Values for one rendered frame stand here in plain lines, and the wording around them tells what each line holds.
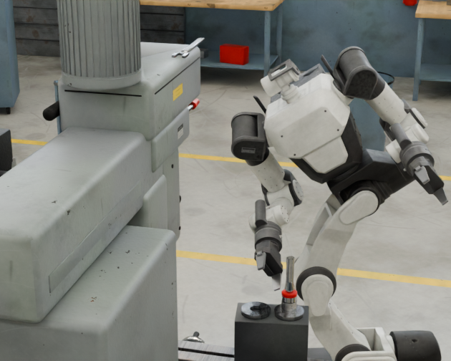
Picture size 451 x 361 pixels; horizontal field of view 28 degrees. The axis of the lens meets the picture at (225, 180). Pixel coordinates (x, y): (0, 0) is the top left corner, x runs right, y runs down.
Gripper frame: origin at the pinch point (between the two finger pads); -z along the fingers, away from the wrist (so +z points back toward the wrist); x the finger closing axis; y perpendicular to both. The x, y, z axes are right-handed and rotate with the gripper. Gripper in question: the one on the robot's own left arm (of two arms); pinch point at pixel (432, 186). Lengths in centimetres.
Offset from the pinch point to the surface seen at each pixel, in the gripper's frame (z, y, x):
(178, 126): 16, -44, 59
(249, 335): -12, -68, 4
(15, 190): -40, -61, 101
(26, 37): 798, -356, -135
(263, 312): -7, -62, 4
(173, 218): 9, -64, 39
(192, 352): 2, -92, 0
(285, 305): -8, -55, 2
